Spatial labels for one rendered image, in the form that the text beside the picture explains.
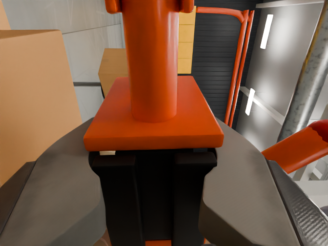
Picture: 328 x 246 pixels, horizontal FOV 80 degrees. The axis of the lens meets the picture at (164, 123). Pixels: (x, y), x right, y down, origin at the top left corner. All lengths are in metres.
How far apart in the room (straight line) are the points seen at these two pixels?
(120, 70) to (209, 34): 9.33
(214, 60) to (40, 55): 11.06
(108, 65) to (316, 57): 4.94
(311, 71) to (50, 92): 5.86
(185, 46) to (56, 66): 7.26
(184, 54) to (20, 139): 7.40
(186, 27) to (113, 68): 5.73
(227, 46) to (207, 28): 1.42
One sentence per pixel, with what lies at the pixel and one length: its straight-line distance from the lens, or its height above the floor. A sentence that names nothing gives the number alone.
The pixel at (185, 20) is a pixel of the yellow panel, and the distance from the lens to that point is 7.45.
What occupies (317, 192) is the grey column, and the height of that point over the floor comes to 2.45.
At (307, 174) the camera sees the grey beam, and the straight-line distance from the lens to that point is 3.36.
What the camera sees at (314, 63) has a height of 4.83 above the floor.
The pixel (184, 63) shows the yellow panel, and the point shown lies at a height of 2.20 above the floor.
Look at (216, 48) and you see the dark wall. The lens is 11.13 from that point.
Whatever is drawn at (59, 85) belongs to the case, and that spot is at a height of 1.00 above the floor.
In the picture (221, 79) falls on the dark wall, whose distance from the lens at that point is 11.64.
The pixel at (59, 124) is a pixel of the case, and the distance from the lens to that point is 0.29.
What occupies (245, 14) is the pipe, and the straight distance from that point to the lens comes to 8.26.
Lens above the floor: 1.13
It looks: 3 degrees up
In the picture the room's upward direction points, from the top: 90 degrees clockwise
